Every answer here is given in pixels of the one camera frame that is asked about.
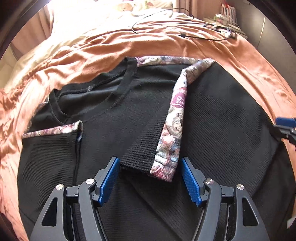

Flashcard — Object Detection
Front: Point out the orange bed blanket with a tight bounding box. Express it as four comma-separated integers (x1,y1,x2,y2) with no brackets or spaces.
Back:
1,18,295,240

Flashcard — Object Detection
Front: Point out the cream bedside nightstand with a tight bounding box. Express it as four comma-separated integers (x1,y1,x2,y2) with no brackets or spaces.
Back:
202,18,248,40

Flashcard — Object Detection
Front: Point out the striped gift bag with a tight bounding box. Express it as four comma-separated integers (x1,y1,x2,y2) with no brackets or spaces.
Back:
221,1,237,25

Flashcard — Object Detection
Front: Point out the black cable on bed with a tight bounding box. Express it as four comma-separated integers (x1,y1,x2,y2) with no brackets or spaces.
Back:
131,7,233,42

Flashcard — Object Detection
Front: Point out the black buckle frame on bed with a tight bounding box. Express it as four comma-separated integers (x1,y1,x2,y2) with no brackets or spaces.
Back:
203,23,233,35

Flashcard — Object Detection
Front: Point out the right pink curtain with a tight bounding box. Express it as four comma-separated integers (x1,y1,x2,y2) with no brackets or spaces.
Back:
171,0,221,20

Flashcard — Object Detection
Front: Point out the left pink curtain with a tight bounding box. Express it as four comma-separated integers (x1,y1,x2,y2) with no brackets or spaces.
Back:
10,4,54,59

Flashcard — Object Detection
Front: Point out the bear print pillow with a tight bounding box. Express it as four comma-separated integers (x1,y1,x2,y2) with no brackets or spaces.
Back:
116,0,173,11

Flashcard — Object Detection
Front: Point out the pink curtain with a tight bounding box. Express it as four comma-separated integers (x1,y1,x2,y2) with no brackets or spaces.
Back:
171,0,221,20
10,4,54,59

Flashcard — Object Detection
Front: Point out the black shirt with floral trim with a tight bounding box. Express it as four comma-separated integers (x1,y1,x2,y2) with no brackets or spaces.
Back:
18,58,295,240

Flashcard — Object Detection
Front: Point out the cream bed sheet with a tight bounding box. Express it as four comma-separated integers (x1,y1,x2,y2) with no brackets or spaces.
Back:
1,1,149,89

